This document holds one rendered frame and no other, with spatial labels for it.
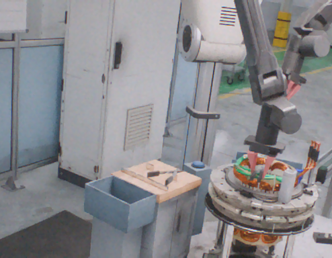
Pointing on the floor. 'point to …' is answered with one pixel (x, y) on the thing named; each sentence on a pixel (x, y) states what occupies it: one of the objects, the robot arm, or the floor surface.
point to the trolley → (235, 70)
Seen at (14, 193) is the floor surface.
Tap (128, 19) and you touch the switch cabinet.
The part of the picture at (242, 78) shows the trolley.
